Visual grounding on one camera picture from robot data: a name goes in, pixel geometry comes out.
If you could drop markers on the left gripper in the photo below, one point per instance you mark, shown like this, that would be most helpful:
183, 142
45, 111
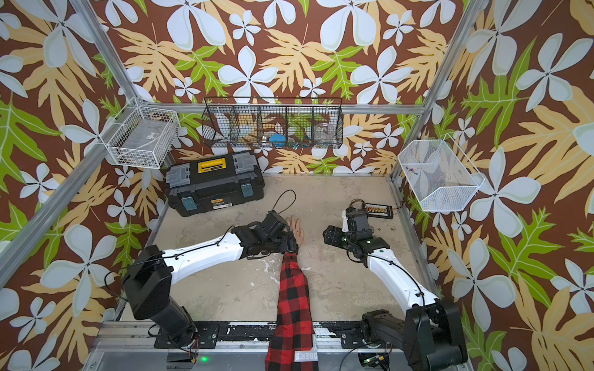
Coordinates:
284, 237

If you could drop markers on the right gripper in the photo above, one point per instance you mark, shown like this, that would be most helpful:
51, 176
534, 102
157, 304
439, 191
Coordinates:
335, 240

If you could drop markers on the mannequin hand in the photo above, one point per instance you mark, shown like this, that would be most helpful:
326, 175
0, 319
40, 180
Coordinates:
297, 229

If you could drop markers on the red plaid sleeve forearm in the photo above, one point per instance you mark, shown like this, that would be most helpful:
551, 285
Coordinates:
292, 345

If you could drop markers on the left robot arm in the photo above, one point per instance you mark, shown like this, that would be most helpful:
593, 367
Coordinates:
147, 282

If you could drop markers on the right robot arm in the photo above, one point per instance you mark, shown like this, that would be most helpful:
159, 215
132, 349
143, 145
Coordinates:
431, 334

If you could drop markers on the small black electronic board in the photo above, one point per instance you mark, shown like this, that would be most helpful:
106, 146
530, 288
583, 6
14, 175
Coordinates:
379, 211

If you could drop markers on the black toolbox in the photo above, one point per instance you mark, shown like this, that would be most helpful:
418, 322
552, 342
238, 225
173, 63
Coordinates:
201, 186

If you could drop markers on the white wire basket right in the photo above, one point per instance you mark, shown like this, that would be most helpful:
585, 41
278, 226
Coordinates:
440, 174

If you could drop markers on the white wire basket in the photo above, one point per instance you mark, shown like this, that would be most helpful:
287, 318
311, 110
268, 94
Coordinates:
440, 174
141, 135

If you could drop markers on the black wire basket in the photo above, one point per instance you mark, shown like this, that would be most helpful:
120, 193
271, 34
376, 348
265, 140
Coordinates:
257, 122

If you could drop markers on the white wire basket left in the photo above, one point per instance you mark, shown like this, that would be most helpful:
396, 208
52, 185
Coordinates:
141, 135

